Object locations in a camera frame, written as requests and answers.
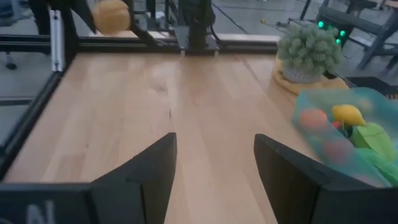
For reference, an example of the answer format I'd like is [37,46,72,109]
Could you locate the grey desk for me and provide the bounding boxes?
[317,0,398,71]

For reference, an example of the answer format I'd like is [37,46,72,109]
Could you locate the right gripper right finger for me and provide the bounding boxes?
[254,133,379,224]

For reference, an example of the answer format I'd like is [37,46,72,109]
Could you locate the green cucumber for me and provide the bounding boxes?
[357,147,398,187]

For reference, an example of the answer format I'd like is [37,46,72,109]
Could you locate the light green toy starfruit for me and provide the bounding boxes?
[350,122,398,162]

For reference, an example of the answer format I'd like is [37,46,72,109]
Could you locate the black computer green lights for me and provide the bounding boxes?
[316,17,354,48]

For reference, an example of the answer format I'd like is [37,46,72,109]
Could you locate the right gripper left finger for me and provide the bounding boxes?
[90,133,177,224]

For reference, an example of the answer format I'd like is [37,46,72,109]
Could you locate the green faux plant in pot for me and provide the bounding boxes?
[275,24,343,84]

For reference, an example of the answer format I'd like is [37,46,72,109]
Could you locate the ridged orange toy tangerine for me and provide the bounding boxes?
[298,108,329,132]

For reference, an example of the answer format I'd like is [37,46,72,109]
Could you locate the red strawberry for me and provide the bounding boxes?
[322,138,355,166]

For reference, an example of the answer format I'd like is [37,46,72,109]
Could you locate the yellow toy lemon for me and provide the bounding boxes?
[331,104,367,127]

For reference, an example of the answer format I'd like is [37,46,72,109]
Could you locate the black orange-striped floor mat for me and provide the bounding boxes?
[347,76,398,100]

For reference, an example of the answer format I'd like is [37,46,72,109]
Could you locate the tan toy potato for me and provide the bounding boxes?
[92,0,131,35]

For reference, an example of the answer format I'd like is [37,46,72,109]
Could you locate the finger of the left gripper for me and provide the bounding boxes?
[70,0,98,34]
[123,0,135,26]

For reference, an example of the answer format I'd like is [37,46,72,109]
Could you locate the silver aluminium bracket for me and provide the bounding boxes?
[49,9,65,72]

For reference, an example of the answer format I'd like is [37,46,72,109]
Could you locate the teal translucent tupperware container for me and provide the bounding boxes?
[291,86,398,189]

